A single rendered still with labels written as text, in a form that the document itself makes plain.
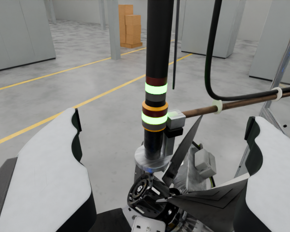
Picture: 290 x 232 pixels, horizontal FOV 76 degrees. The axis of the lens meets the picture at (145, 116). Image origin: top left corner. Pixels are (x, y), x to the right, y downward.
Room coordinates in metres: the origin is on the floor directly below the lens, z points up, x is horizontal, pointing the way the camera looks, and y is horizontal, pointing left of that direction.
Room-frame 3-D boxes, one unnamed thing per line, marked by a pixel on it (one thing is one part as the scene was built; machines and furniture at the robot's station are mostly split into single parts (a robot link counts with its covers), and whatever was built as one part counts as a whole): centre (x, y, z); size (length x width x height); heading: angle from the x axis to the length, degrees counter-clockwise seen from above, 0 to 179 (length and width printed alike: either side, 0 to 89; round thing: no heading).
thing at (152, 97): (0.27, -0.02, 1.60); 0.03 x 0.03 x 0.01
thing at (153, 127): (0.27, -0.02, 1.54); 0.04 x 0.04 x 0.01
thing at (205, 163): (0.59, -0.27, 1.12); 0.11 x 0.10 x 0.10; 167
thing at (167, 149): (0.28, -0.03, 1.50); 0.09 x 0.07 x 0.10; 112
